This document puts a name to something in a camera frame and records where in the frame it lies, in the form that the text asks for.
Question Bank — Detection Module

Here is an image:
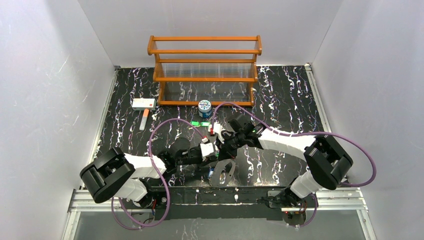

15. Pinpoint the large silver carabiner keyring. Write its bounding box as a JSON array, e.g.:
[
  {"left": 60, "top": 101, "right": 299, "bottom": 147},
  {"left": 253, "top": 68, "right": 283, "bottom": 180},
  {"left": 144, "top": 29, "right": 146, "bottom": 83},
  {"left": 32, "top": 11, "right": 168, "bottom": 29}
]
[{"left": 209, "top": 159, "right": 236, "bottom": 188}]

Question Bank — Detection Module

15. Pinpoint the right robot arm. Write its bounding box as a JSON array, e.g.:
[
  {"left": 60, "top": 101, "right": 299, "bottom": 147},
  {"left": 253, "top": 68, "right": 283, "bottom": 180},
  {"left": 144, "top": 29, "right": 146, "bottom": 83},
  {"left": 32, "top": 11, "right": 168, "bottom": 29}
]
[{"left": 208, "top": 115, "right": 353, "bottom": 200}]

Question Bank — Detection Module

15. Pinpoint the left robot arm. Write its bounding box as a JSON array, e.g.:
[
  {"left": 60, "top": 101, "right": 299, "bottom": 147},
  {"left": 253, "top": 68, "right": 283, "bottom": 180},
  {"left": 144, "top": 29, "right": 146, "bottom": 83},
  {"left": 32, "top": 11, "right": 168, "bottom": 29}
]
[{"left": 79, "top": 137, "right": 216, "bottom": 204}]

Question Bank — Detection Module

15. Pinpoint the blue round jar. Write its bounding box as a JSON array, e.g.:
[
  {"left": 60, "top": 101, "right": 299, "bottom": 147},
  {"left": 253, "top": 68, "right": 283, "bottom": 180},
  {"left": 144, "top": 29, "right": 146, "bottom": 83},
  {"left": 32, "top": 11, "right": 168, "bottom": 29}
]
[{"left": 197, "top": 100, "right": 212, "bottom": 119}]

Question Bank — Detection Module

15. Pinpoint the orange white tube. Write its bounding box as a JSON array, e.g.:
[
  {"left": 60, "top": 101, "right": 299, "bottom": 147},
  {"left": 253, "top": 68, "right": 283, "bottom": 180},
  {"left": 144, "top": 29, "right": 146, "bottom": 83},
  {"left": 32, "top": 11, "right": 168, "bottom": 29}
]
[{"left": 139, "top": 108, "right": 150, "bottom": 131}]

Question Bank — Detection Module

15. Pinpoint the white red small box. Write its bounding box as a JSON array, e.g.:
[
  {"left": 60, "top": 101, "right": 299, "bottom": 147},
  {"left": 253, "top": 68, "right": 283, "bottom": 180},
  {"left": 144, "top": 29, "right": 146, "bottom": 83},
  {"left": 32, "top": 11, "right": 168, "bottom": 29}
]
[{"left": 131, "top": 98, "right": 157, "bottom": 111}]

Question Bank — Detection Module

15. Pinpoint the orange wooden shelf rack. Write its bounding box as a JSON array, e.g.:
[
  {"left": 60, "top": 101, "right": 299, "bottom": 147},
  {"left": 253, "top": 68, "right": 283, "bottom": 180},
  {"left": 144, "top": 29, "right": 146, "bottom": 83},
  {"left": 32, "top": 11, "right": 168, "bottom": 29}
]
[{"left": 147, "top": 35, "right": 263, "bottom": 107}]

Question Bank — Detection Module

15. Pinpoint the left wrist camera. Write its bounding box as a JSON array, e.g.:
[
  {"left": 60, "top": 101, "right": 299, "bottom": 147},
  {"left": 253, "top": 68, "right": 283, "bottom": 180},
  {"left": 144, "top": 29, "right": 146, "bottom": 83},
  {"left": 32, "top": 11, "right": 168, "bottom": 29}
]
[{"left": 199, "top": 136, "right": 215, "bottom": 160}]

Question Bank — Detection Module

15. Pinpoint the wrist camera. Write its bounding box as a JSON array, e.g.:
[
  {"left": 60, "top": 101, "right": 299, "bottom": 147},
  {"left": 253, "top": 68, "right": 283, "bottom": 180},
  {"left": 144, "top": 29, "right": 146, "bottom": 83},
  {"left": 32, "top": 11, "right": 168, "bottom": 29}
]
[
  {"left": 207, "top": 122, "right": 225, "bottom": 142},
  {"left": 199, "top": 136, "right": 215, "bottom": 160}
]

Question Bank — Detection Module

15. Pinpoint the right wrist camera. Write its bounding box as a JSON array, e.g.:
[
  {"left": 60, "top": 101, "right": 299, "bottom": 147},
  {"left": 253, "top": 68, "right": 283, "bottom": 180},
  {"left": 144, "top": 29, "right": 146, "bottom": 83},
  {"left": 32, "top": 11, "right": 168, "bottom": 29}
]
[{"left": 207, "top": 122, "right": 225, "bottom": 142}]

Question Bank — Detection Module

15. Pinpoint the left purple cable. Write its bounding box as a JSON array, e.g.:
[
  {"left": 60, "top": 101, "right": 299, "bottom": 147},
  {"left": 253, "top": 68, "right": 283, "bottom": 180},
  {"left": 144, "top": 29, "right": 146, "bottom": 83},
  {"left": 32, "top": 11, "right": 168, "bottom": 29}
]
[{"left": 110, "top": 118, "right": 208, "bottom": 231}]

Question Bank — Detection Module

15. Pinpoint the purple cable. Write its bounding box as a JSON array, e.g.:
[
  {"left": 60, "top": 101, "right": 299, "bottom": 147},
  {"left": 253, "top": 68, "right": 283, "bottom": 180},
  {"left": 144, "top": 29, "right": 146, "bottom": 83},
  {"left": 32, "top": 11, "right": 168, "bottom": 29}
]
[
  {"left": 211, "top": 101, "right": 378, "bottom": 228},
  {"left": 110, "top": 118, "right": 208, "bottom": 231}
]

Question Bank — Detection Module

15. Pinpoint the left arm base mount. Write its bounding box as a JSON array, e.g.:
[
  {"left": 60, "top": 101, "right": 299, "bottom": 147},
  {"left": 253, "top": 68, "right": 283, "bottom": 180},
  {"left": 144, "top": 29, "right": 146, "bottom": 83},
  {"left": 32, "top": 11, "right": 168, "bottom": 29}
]
[{"left": 122, "top": 190, "right": 168, "bottom": 209}]

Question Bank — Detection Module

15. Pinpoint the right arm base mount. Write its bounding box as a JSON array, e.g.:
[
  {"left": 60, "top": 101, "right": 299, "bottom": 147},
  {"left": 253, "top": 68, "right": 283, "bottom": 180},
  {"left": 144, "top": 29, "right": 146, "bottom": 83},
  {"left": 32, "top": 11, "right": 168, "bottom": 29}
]
[{"left": 257, "top": 193, "right": 319, "bottom": 212}]

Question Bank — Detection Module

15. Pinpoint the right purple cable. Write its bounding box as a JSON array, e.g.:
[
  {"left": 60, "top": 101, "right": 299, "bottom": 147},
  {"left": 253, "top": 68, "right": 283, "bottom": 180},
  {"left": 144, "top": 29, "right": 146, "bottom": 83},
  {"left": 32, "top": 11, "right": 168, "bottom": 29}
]
[{"left": 211, "top": 101, "right": 378, "bottom": 228}]

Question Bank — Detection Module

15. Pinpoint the aluminium frame rail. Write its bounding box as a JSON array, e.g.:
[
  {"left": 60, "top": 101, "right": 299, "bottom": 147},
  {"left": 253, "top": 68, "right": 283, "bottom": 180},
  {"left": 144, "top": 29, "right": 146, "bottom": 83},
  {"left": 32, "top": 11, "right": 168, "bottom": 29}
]
[{"left": 68, "top": 186, "right": 368, "bottom": 212}]

